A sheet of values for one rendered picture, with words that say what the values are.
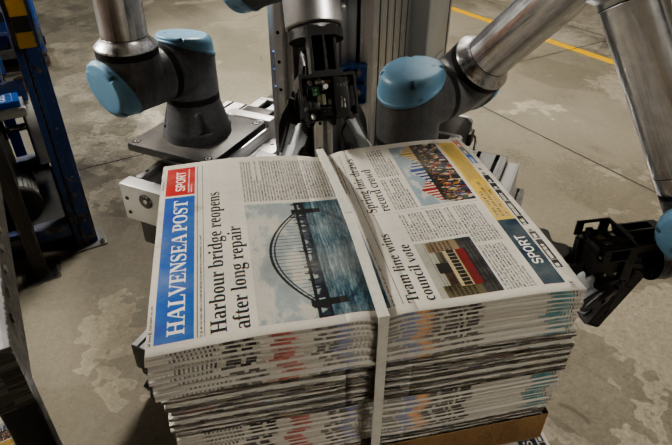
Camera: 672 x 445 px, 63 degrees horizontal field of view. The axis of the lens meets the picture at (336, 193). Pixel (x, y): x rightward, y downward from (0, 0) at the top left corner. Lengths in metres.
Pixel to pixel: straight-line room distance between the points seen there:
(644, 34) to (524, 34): 0.27
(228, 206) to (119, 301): 1.58
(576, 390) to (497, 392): 1.30
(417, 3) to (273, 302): 1.01
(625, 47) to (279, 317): 0.52
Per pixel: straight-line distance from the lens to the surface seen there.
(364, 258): 0.49
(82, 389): 1.90
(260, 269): 0.50
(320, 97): 0.68
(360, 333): 0.46
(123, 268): 2.28
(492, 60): 1.01
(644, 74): 0.75
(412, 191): 0.60
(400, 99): 0.96
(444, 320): 0.48
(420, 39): 1.39
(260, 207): 0.58
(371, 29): 1.15
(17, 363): 0.92
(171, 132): 1.26
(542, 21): 0.95
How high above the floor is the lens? 1.38
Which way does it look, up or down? 33 degrees down
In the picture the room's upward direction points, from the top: straight up
